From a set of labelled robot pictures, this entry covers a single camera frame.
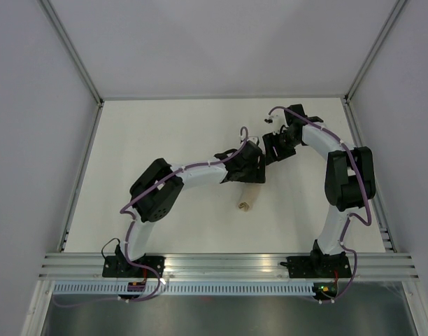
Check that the aluminium front rail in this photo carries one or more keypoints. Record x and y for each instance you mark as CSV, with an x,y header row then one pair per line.
x,y
226,267

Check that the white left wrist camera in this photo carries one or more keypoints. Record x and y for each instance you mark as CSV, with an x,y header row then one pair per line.
x,y
244,136

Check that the white slotted cable duct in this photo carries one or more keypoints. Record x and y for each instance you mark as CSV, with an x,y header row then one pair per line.
x,y
188,288

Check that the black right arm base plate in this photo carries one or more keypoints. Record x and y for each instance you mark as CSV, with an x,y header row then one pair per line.
x,y
305,267

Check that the aluminium frame post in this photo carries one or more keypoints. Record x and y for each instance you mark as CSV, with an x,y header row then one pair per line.
x,y
61,32
388,25

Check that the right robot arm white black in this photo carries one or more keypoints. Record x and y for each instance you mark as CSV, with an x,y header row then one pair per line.
x,y
348,186

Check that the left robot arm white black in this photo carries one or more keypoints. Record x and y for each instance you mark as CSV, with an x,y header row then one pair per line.
x,y
155,192

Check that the beige cloth napkin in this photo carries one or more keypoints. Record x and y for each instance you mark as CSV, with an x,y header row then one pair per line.
x,y
249,195

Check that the right aluminium frame post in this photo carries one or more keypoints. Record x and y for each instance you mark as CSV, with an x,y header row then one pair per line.
x,y
388,25

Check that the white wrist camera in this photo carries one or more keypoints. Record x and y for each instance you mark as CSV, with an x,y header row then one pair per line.
x,y
244,136
275,122

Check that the left aluminium frame post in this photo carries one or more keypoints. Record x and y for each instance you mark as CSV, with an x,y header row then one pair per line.
x,y
61,32

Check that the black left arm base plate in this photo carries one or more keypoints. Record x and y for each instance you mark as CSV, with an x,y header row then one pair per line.
x,y
148,266

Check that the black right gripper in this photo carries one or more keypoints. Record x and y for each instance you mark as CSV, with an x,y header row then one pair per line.
x,y
269,141

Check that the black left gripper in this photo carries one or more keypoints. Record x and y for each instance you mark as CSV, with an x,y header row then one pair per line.
x,y
257,175

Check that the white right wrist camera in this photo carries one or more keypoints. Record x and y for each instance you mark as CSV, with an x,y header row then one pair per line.
x,y
275,122

